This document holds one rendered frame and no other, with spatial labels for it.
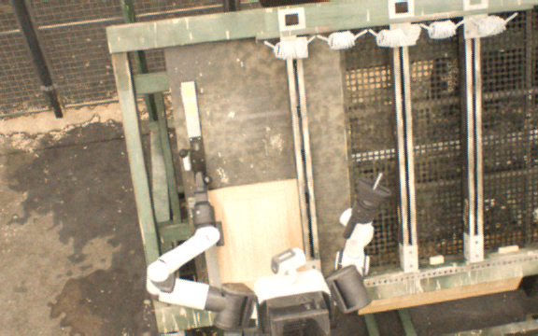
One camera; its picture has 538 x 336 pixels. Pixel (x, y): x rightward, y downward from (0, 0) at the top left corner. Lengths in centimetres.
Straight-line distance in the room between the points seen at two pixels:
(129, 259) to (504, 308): 229
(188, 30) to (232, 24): 17
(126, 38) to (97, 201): 217
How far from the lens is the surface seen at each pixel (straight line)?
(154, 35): 251
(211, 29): 250
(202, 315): 288
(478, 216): 296
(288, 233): 279
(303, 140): 265
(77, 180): 469
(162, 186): 344
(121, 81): 258
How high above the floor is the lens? 334
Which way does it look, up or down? 48 degrees down
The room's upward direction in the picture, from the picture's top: 2 degrees counter-clockwise
